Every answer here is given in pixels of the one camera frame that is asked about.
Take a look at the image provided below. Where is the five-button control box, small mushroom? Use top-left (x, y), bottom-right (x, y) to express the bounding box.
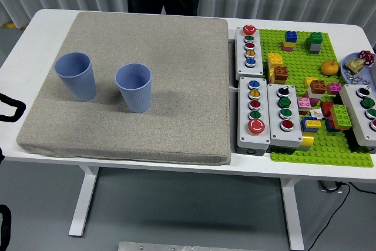
top-left (234, 24), bottom-right (264, 81)

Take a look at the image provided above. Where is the brown white pink block stack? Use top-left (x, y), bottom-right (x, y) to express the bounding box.
top-left (304, 79), bottom-right (328, 107)

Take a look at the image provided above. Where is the shiny yellow toy block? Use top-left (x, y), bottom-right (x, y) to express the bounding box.
top-left (298, 132), bottom-right (315, 148)

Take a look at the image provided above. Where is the green grey block stack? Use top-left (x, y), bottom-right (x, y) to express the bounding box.
top-left (305, 32), bottom-right (324, 56)

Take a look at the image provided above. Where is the blue yellow pink block stack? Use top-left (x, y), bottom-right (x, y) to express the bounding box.
top-left (281, 30), bottom-right (298, 52)

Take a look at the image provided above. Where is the pink toy block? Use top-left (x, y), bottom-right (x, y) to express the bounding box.
top-left (297, 96), bottom-right (312, 116)

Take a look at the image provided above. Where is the green red blue block stack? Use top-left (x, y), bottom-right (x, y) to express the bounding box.
top-left (324, 103), bottom-right (353, 133)

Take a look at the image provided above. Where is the grey-brown fabric mat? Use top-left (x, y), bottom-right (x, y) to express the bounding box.
top-left (16, 11), bottom-right (231, 166)

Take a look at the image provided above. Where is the four-control box with selector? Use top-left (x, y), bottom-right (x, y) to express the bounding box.
top-left (266, 83), bottom-right (303, 154)

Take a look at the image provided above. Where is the grey control box, black base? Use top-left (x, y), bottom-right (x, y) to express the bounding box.
top-left (338, 83), bottom-right (376, 153)

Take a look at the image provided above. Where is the large yellow toy block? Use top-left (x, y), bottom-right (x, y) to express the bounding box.
top-left (267, 52), bottom-right (284, 71)

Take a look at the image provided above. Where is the orange fruit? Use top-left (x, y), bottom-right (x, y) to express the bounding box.
top-left (320, 59), bottom-right (340, 76)

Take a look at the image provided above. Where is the brass valve with red handle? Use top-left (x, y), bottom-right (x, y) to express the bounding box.
top-left (344, 50), bottom-right (375, 75)

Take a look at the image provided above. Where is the black floor cable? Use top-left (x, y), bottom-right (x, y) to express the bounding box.
top-left (302, 182), bottom-right (376, 251)

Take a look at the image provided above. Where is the five-button control box, large mushroom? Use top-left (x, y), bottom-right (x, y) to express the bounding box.
top-left (236, 76), bottom-right (271, 156)

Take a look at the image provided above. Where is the red toy block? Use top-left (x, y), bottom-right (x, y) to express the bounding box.
top-left (320, 101), bottom-right (335, 119)

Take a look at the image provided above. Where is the brown toy block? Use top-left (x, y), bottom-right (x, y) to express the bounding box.
top-left (270, 65), bottom-right (290, 85)

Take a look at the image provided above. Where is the white table leg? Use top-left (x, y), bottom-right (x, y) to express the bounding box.
top-left (68, 165), bottom-right (100, 237)
top-left (280, 178), bottom-right (306, 251)

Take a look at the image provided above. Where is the blue plate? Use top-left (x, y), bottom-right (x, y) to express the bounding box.
top-left (340, 52), bottom-right (376, 85)

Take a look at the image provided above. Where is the magenta toy block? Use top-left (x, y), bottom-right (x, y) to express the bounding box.
top-left (326, 82), bottom-right (343, 96)

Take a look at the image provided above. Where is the blue ribbed plastic cup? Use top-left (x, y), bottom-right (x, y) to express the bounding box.
top-left (114, 62), bottom-right (153, 113)
top-left (54, 52), bottom-right (98, 102)

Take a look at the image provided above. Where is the green studded baseplate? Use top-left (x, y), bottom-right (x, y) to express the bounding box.
top-left (258, 28), bottom-right (374, 168)

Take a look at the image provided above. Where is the grey power adapter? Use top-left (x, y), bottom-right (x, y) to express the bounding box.
top-left (318, 179), bottom-right (344, 193)

